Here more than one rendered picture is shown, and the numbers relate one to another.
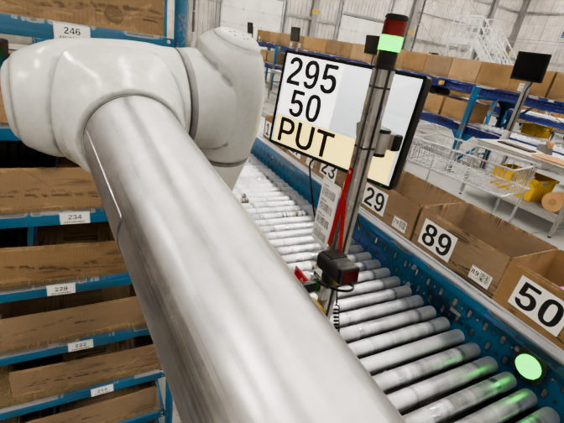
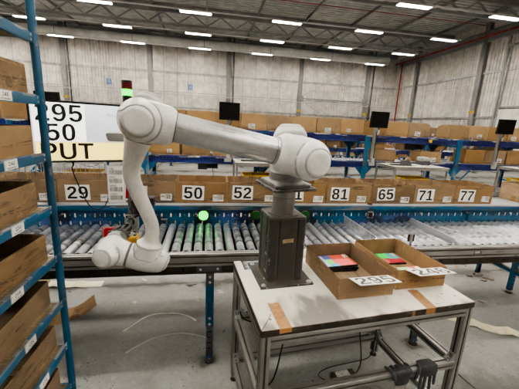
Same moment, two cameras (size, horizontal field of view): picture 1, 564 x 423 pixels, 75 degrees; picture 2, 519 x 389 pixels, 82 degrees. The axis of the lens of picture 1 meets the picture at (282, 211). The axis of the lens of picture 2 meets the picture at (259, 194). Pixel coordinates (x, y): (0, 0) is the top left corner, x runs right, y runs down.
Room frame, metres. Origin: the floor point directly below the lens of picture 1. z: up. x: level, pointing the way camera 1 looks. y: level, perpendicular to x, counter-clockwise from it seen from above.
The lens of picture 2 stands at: (-0.25, 1.04, 1.48)
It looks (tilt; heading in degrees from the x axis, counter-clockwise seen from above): 13 degrees down; 290
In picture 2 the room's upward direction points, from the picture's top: 3 degrees clockwise
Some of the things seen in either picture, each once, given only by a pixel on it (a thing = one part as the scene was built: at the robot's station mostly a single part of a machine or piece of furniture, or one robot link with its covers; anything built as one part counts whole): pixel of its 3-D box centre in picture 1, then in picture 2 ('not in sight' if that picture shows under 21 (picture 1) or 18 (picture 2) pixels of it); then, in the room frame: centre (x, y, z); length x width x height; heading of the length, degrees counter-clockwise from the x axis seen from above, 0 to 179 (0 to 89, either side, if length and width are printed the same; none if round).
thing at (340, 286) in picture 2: not in sight; (345, 267); (-0.20, -0.43, 0.80); 0.38 x 0.28 x 0.10; 124
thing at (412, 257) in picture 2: not in sight; (395, 260); (-0.44, -0.63, 0.80); 0.38 x 0.28 x 0.10; 124
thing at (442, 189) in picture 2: not in sight; (422, 191); (-0.72, -1.98, 0.96); 0.39 x 0.29 x 0.17; 30
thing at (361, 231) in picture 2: not in sight; (357, 231); (-0.22, -1.16, 0.76); 0.46 x 0.01 x 0.09; 120
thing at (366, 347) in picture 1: (395, 337); (157, 238); (0.98, -0.45, 0.72); 0.52 x 0.05 x 0.05; 120
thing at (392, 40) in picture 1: (392, 36); (127, 89); (0.92, -0.18, 1.62); 0.05 x 0.05 x 0.06
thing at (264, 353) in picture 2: not in sight; (334, 346); (-0.19, -0.39, 0.36); 1.00 x 0.58 x 0.72; 36
